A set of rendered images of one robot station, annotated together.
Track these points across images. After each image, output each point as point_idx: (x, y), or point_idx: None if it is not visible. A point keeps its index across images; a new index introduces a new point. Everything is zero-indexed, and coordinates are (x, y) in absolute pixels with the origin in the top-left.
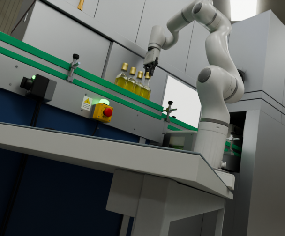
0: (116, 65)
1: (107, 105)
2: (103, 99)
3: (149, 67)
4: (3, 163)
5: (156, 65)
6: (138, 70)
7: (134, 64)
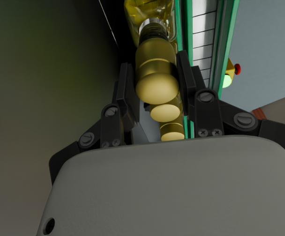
0: None
1: (233, 76)
2: (228, 85)
3: (123, 140)
4: None
5: (256, 119)
6: (3, 159)
7: (35, 204)
